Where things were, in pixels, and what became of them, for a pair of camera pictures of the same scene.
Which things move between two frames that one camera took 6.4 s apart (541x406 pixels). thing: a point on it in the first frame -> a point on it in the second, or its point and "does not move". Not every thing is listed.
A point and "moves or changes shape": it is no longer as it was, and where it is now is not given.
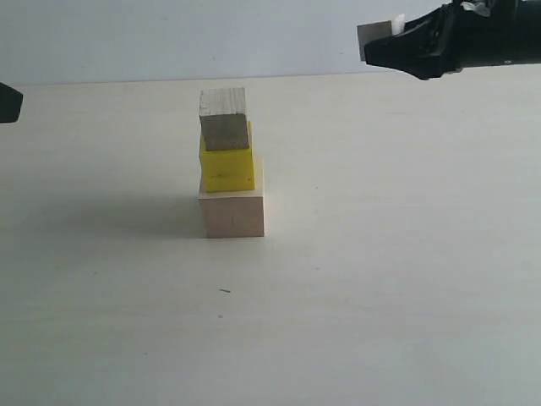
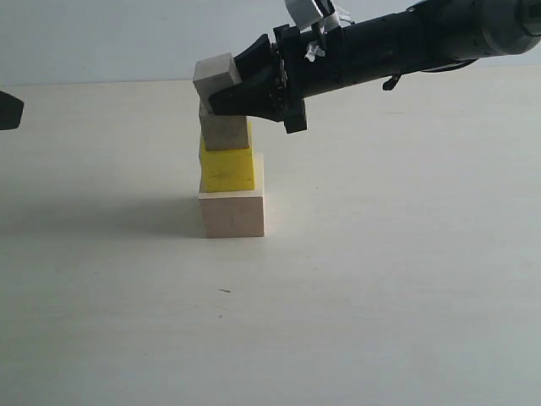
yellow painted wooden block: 229,170 does not move
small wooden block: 372,32 moves or changes shape
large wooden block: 236,214 does not move
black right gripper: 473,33 -> 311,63
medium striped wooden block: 224,116 does not move
